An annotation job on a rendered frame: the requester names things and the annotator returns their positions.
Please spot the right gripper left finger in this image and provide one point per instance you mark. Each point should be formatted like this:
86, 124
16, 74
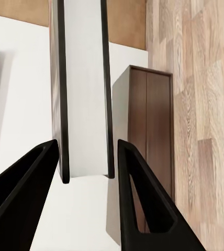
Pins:
24, 187

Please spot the bench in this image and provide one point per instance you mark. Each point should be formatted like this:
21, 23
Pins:
142, 113

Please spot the hardback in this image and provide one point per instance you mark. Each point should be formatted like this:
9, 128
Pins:
80, 88

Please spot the sliding door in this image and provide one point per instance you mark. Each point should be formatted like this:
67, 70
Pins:
126, 18

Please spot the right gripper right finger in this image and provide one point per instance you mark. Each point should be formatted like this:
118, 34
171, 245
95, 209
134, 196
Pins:
169, 231

